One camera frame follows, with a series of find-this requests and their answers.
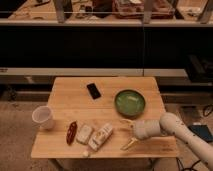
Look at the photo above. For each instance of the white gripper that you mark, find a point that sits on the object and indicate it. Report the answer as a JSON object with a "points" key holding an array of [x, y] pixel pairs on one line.
{"points": [[143, 129]]}

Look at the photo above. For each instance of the clear bottle with white label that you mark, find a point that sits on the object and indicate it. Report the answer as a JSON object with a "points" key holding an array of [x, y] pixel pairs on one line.
{"points": [[99, 137]]}

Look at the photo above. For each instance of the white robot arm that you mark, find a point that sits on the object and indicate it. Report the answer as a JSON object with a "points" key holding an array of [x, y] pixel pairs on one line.
{"points": [[170, 125]]}

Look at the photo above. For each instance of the green ceramic bowl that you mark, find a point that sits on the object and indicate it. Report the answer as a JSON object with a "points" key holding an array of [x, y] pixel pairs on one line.
{"points": [[129, 103]]}

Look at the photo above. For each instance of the small white bottle cap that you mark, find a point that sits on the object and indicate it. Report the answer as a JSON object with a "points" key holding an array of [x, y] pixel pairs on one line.
{"points": [[86, 154]]}

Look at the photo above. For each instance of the wooden table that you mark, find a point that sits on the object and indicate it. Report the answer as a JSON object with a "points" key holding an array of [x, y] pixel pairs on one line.
{"points": [[71, 101]]}

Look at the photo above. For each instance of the white snack packet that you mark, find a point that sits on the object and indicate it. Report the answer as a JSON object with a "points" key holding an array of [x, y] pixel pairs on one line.
{"points": [[84, 134]]}

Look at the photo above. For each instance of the black smartphone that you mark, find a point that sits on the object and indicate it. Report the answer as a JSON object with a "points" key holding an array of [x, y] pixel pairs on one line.
{"points": [[94, 92]]}

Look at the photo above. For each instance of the black box on floor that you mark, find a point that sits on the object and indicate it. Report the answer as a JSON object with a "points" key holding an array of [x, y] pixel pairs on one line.
{"points": [[202, 131]]}

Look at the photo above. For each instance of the white paper cup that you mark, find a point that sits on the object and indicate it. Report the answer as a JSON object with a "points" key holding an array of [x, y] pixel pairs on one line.
{"points": [[43, 116]]}

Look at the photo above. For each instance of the shelf with clutter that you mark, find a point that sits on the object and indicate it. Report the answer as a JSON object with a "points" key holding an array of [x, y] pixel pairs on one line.
{"points": [[122, 13]]}

